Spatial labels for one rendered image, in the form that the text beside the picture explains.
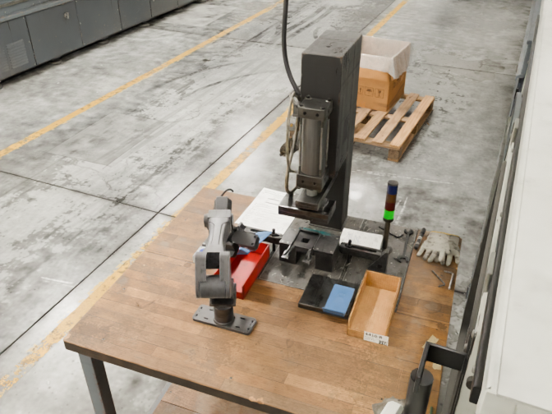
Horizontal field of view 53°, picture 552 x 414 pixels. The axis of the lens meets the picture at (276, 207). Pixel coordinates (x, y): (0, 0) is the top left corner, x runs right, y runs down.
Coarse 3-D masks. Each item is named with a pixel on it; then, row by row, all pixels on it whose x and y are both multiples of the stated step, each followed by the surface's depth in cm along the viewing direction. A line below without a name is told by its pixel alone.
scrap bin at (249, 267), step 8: (264, 248) 204; (240, 256) 205; (248, 256) 205; (256, 256) 205; (264, 256) 200; (232, 264) 201; (240, 264) 201; (248, 264) 201; (256, 264) 192; (216, 272) 189; (232, 272) 197; (240, 272) 197; (248, 272) 197; (256, 272) 194; (240, 280) 194; (248, 280) 187; (240, 288) 190; (248, 288) 189; (240, 296) 186
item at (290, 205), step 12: (300, 192) 190; (312, 192) 187; (324, 192) 190; (288, 204) 191; (300, 204) 186; (312, 204) 184; (324, 204) 189; (300, 216) 190; (312, 216) 188; (324, 216) 186
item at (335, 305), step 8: (336, 288) 187; (344, 288) 187; (352, 288) 187; (336, 296) 184; (344, 296) 184; (328, 304) 181; (336, 304) 181; (344, 304) 181; (328, 312) 178; (336, 312) 175; (344, 312) 178
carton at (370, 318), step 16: (368, 272) 188; (368, 288) 190; (384, 288) 189; (368, 304) 184; (384, 304) 184; (352, 320) 176; (368, 320) 177; (384, 320) 177; (352, 336) 172; (368, 336) 170; (384, 336) 167
